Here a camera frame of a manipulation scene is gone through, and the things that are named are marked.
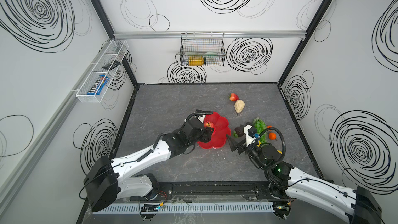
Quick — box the black remote control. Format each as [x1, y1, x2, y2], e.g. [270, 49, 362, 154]
[102, 61, 121, 71]

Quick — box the red flower-shaped fruit bowl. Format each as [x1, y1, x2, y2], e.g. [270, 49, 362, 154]
[198, 112, 231, 149]

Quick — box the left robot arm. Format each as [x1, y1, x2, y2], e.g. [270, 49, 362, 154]
[83, 118, 214, 212]

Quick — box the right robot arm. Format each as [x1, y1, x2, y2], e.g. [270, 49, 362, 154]
[227, 135, 384, 224]

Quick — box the yellow box in basket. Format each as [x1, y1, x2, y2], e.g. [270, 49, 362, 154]
[188, 56, 206, 66]

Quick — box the grey slotted cable duct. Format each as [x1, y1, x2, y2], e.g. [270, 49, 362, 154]
[96, 202, 275, 214]

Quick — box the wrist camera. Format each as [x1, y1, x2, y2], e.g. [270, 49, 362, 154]
[196, 115, 206, 123]
[244, 125, 259, 146]

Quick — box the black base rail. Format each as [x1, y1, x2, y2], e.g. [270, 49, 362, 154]
[130, 180, 338, 201]

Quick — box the dark mangosteen with green calyx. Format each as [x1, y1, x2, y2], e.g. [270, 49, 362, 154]
[233, 127, 244, 138]

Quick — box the blue candy packet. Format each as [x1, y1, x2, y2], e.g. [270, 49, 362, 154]
[87, 75, 109, 95]

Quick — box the black wire wall basket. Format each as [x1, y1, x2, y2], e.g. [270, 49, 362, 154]
[178, 32, 226, 67]

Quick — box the fake red apple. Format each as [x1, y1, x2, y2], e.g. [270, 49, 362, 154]
[204, 121, 215, 129]

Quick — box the fake red strawberry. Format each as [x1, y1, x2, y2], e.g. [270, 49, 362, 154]
[229, 93, 239, 102]

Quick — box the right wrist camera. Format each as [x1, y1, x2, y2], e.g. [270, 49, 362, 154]
[244, 125, 259, 146]

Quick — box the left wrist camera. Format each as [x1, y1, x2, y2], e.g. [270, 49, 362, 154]
[196, 115, 206, 123]

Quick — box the green fake grape bunch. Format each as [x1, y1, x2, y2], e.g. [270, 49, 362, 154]
[253, 118, 267, 144]

